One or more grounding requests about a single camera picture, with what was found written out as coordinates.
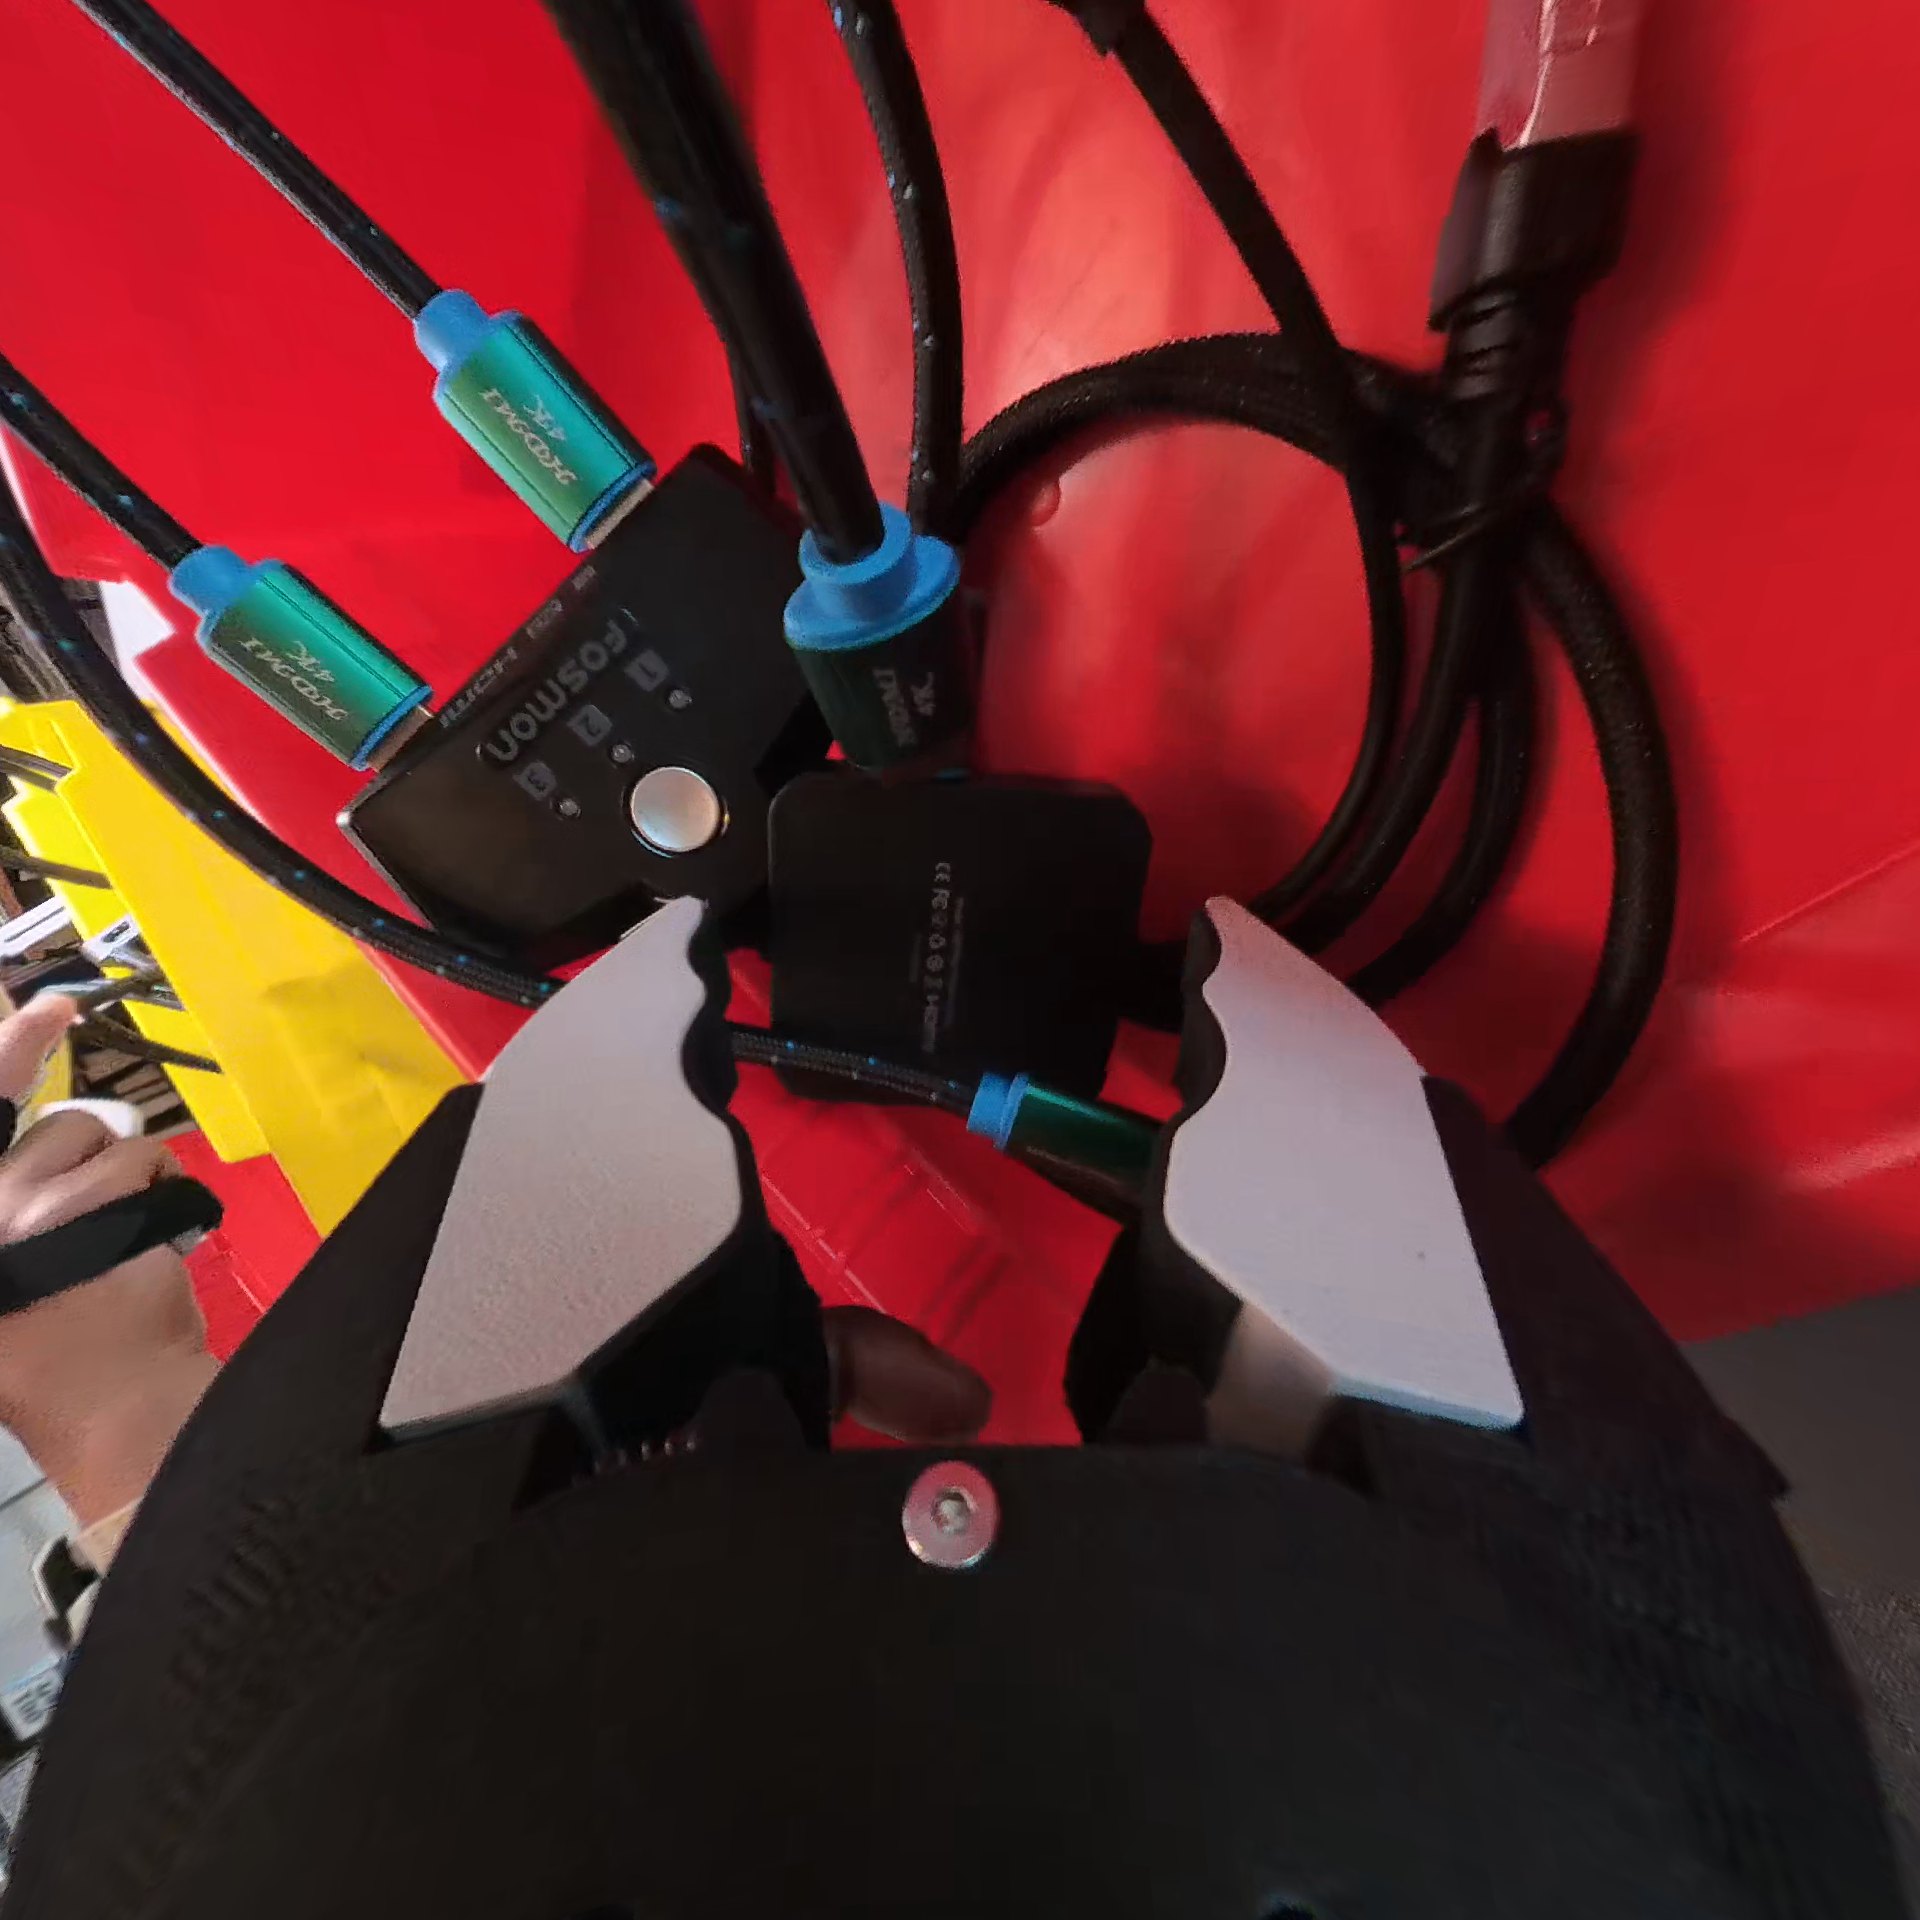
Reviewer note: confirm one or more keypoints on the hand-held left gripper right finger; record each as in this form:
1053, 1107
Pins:
1320, 1200

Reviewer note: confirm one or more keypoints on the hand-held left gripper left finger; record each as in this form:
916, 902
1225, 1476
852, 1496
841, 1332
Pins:
585, 1171

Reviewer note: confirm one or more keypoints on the yellow plastic bin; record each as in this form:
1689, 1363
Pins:
255, 960

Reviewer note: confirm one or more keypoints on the small black hdmi adapter box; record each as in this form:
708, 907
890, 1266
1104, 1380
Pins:
960, 902

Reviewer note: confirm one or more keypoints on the red plastic bin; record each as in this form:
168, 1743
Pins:
1723, 600

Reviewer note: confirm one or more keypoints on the person's right hand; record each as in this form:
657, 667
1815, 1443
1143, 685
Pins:
106, 1395

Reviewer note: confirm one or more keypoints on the person's left hand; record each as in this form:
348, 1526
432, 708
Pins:
901, 1372

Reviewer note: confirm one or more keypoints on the black hdmi switch with button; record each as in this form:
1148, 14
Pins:
600, 781

